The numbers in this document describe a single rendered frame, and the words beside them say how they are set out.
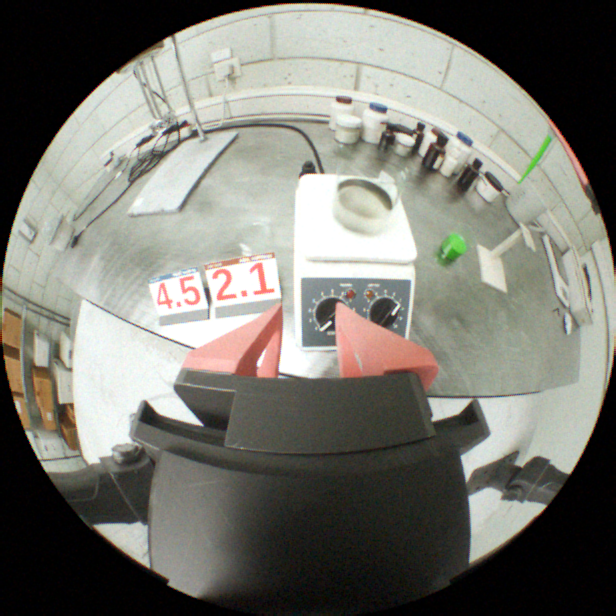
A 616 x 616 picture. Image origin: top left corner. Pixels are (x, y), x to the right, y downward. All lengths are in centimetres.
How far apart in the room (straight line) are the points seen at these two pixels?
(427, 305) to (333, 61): 64
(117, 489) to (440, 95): 91
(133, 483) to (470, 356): 45
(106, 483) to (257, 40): 85
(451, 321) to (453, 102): 61
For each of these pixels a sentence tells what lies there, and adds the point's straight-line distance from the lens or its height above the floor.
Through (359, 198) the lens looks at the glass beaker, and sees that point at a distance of 17.
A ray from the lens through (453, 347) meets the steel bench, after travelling 33.
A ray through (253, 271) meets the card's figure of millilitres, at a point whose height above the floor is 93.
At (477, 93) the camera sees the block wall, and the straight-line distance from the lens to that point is 73.
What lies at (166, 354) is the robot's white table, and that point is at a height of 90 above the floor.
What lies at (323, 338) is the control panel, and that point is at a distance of 22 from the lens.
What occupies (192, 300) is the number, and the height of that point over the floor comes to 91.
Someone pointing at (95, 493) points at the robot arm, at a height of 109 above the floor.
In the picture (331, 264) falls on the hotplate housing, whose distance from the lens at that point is 21.
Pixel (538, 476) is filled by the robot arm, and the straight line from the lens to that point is 45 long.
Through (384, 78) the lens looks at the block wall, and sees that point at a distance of 67.
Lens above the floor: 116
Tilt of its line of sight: 76 degrees down
